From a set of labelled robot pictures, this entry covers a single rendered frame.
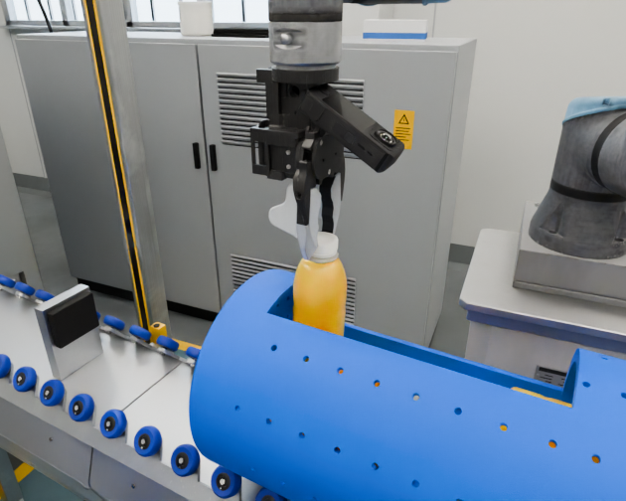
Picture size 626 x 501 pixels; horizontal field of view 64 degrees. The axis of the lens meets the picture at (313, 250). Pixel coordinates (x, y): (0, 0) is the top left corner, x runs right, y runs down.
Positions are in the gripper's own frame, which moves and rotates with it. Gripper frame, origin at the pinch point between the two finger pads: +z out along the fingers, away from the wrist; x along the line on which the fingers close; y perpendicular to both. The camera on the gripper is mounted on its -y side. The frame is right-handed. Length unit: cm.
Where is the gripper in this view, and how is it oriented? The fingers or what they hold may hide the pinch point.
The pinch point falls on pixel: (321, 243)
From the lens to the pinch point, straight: 60.7
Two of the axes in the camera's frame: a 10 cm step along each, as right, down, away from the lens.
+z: 0.0, 9.0, 4.4
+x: -4.8, 3.8, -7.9
